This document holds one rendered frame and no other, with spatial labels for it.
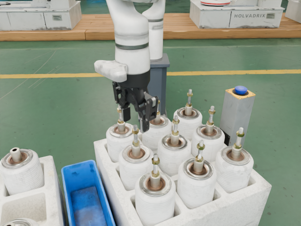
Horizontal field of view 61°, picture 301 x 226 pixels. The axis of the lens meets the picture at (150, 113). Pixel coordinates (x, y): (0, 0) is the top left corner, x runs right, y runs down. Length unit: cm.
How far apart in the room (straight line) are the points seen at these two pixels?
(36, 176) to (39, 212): 10
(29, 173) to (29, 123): 67
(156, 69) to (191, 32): 152
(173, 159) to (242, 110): 32
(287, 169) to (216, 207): 52
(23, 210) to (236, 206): 56
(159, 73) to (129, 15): 67
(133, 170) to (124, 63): 28
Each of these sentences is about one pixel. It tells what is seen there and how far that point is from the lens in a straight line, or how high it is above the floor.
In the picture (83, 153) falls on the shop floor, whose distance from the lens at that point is 112.
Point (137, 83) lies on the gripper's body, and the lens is 55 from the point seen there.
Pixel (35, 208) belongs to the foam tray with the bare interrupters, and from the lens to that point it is 80.
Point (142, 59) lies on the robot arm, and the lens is 53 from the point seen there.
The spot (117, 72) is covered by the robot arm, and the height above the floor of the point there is 52.
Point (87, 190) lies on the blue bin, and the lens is 97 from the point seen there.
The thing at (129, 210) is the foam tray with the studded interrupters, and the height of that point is 18.
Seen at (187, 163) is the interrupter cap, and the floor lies 25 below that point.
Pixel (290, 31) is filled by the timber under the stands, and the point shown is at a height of 7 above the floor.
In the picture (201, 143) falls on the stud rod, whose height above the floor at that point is 34.
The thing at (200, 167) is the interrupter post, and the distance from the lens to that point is 65.
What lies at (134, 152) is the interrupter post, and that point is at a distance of 68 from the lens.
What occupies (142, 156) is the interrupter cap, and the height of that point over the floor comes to 25.
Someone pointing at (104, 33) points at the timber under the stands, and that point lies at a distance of 262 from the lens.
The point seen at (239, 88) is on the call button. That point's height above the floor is 33.
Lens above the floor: 71
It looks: 32 degrees down
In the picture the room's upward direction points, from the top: straight up
